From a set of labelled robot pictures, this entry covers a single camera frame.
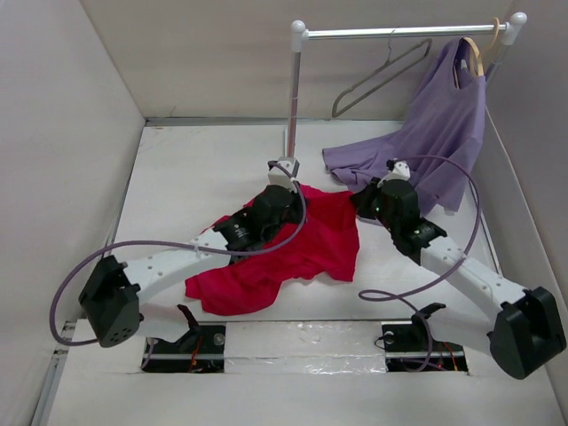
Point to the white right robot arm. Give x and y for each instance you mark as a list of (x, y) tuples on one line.
[(521, 329)]

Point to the white metal clothes rack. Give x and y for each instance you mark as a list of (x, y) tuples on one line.
[(315, 82)]

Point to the wooden hanger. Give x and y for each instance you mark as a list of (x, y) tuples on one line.
[(475, 64)]

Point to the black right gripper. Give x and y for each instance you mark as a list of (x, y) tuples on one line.
[(362, 198)]

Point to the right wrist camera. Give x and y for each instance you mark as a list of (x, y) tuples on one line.
[(397, 170)]

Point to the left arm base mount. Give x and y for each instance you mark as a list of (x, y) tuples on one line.
[(200, 350)]

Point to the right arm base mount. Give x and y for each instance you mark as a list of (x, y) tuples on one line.
[(406, 348)]

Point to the purple t-shirt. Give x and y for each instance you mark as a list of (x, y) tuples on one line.
[(440, 138)]

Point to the red t-shirt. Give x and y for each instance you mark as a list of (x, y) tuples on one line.
[(328, 243)]

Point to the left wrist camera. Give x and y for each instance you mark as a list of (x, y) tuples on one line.
[(283, 173)]

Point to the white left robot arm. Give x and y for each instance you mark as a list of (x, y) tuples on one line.
[(115, 291)]

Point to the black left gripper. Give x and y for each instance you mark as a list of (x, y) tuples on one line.
[(297, 205)]

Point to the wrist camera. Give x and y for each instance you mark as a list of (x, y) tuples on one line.
[(283, 173), (397, 170)]

